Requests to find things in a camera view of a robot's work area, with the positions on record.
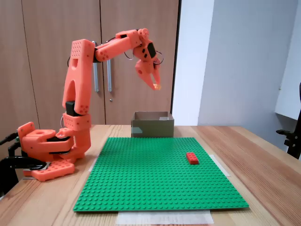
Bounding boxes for white cabinet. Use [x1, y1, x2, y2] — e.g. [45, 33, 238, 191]
[274, 0, 301, 121]

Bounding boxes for thin servo cable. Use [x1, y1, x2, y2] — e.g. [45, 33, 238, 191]
[124, 50, 165, 66]

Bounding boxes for black power cable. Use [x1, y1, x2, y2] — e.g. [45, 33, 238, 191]
[0, 132, 23, 157]

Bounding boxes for open cardboard box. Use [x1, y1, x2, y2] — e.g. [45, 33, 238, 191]
[130, 111, 175, 138]

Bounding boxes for black table clamp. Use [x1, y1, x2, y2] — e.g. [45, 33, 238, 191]
[0, 155, 49, 197]

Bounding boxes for red lego block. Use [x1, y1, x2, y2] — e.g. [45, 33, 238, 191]
[186, 152, 199, 165]

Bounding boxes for translucent masking tape strip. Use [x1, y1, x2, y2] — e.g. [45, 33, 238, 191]
[211, 154, 231, 177]
[88, 153, 101, 173]
[117, 210, 214, 225]

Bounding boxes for green lego baseplate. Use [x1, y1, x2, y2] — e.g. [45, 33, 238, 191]
[72, 137, 250, 212]

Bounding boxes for wooden cabinet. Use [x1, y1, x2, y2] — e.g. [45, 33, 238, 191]
[0, 0, 182, 142]

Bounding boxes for black stand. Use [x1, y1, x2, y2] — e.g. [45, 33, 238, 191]
[276, 82, 301, 161]

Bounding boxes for silver cabinet door handle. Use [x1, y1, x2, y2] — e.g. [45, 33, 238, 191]
[106, 40, 113, 93]
[92, 40, 100, 93]

